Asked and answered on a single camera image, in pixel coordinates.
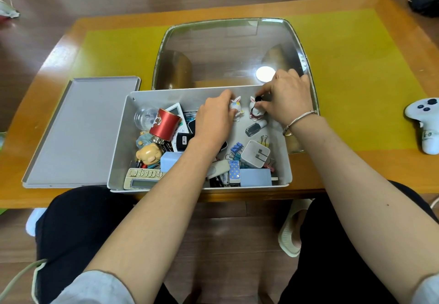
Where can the white handheld device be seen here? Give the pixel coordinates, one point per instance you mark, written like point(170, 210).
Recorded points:
point(179, 111)

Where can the person's leg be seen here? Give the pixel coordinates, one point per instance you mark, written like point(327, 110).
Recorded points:
point(75, 231)
point(339, 262)

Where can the person's right thumb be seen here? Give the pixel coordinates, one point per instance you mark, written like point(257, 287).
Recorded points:
point(266, 104)

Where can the white slipper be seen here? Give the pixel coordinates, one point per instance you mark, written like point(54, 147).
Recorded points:
point(291, 226)
point(34, 221)

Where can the black nail polish bottle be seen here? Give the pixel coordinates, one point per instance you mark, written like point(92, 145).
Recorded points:
point(256, 127)

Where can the black battery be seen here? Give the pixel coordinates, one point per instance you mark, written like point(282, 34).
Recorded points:
point(168, 146)

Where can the small light blue box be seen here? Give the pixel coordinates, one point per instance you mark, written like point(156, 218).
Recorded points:
point(170, 160)

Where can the white rabbit figurine red marks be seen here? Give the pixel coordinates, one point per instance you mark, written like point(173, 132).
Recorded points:
point(255, 108)

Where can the white game controller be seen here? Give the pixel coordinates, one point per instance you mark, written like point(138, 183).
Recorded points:
point(425, 115)

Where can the white blue dotted eraser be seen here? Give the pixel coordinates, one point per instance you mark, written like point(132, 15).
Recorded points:
point(234, 173)

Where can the red cylindrical tin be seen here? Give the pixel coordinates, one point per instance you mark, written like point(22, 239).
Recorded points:
point(165, 124)

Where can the beige calculator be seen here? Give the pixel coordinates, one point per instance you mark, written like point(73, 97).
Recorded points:
point(141, 179)

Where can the person's right leg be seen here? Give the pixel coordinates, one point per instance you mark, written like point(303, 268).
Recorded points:
point(339, 262)

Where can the wide light blue box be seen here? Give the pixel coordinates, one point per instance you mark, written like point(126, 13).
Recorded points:
point(256, 177)

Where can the person's left forearm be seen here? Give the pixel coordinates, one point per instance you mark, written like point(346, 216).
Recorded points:
point(154, 218)

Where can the pink binder clip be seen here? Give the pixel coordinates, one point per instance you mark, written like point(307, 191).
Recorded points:
point(270, 166)

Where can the white charger plug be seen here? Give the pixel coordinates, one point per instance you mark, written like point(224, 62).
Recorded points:
point(253, 153)

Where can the person's left leg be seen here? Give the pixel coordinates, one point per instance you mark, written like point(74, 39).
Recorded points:
point(75, 231)

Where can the yellow table mat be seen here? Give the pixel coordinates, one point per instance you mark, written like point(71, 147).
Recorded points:
point(349, 74)

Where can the blue binder clip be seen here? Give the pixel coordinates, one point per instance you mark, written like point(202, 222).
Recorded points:
point(236, 150)

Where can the person's right forearm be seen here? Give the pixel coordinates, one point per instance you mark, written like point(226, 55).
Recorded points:
point(360, 197)

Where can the white rabbit figurine blue ears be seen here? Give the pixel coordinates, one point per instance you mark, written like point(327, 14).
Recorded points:
point(236, 106)

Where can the person's left thumb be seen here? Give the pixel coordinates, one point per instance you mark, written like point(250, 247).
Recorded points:
point(234, 110)

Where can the grey plastic storage box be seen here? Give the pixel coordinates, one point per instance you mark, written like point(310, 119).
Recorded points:
point(274, 149)

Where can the person's left hand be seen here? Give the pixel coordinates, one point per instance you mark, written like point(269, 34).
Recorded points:
point(211, 122)

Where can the person's right hand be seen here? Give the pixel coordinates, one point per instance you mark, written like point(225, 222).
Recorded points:
point(291, 98)

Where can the grey plastic box lid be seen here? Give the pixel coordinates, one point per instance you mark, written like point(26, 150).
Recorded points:
point(82, 132)

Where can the light blue doll figurine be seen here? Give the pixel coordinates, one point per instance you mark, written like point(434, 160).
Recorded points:
point(144, 139)

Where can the stainless steel tray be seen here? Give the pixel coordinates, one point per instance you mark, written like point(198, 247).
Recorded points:
point(223, 50)

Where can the clear plastic cup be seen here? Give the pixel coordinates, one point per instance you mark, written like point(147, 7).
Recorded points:
point(145, 117)

